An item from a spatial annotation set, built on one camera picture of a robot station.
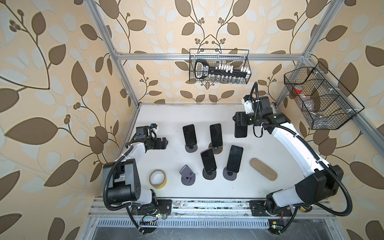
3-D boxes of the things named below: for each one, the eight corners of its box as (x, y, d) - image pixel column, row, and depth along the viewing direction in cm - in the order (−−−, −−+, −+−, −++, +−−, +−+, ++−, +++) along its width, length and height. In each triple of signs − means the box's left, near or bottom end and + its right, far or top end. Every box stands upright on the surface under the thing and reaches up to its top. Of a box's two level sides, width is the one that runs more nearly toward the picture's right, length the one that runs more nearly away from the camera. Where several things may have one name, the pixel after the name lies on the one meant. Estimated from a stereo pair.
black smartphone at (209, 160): (205, 175, 86) (206, 163, 73) (200, 165, 90) (200, 152, 77) (215, 171, 88) (218, 158, 75) (210, 160, 92) (212, 147, 79)
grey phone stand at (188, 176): (178, 179, 86) (176, 173, 78) (187, 171, 89) (186, 164, 81) (187, 189, 82) (186, 183, 74) (196, 180, 85) (196, 174, 77)
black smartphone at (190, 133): (187, 148, 95) (185, 135, 83) (185, 140, 99) (183, 126, 87) (196, 146, 96) (196, 132, 84) (194, 138, 100) (193, 123, 88)
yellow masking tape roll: (149, 188, 83) (147, 186, 79) (152, 172, 88) (150, 169, 85) (166, 188, 83) (164, 186, 79) (168, 172, 88) (167, 169, 85)
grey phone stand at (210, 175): (202, 179, 85) (203, 176, 82) (202, 171, 88) (202, 168, 85) (215, 179, 85) (216, 176, 82) (215, 171, 88) (216, 168, 85)
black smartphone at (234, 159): (224, 172, 87) (227, 163, 76) (228, 155, 94) (232, 144, 84) (235, 176, 85) (240, 167, 75) (238, 158, 92) (243, 147, 82)
